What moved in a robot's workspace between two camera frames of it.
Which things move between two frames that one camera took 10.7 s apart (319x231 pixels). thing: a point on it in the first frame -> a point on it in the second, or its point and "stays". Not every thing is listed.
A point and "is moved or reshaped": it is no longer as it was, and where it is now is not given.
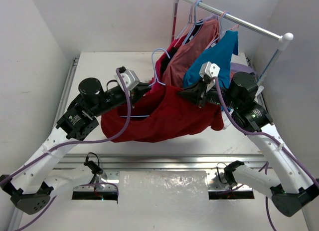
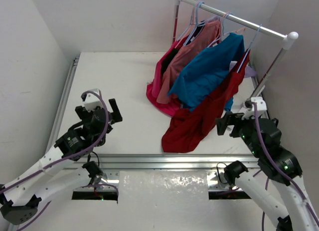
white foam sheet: [164, 187] stays
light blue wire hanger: [148, 115] -> [247, 51]
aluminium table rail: [134, 162] stays
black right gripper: [198, 93] -> [231, 119]
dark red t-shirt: [161, 113] is moved or reshaped
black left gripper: [136, 92] -> [109, 115]
